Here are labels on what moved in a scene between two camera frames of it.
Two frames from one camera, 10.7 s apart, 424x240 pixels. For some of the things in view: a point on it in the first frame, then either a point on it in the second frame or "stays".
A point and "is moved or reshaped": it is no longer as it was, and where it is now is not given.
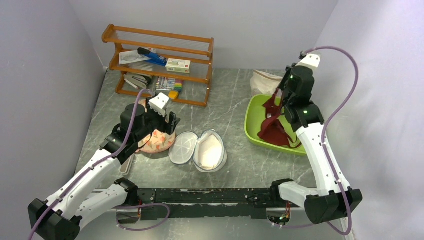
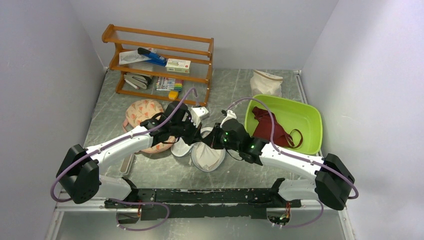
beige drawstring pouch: (262, 83) stays
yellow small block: (173, 94) stays
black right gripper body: (283, 83) to (219, 140)
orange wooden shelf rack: (153, 63) stays
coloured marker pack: (169, 83) stays
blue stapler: (155, 58) stays
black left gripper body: (154, 120) to (187, 130)
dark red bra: (271, 130) is moved or reshaped
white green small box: (178, 65) stays
